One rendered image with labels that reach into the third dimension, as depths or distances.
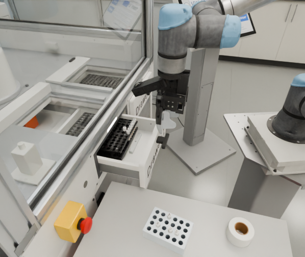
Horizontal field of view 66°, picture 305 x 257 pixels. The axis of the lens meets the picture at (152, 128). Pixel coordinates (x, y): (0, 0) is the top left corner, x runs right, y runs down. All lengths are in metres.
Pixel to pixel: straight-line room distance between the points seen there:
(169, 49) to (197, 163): 1.44
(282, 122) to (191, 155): 1.09
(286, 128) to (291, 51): 2.87
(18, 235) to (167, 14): 0.54
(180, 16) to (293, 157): 0.64
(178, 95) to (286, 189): 0.76
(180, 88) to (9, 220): 0.48
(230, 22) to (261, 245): 0.60
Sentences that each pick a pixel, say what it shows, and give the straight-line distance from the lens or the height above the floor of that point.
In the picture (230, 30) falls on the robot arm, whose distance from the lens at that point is 0.61.
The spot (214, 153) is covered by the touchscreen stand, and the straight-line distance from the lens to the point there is 2.06.
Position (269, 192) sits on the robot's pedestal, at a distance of 1.22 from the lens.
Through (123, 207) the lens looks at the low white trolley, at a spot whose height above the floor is 0.76.
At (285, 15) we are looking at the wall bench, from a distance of 3.70.
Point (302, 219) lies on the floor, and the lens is 1.93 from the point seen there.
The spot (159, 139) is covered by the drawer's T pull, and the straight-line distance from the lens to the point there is 0.79.
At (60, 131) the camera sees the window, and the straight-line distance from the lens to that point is 0.60.
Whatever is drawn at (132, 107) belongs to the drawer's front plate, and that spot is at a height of 0.90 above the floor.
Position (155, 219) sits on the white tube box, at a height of 0.78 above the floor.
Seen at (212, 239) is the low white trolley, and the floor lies 0.76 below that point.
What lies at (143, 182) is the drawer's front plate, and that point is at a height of 0.85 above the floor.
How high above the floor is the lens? 1.44
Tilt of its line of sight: 39 degrees down
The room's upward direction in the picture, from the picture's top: straight up
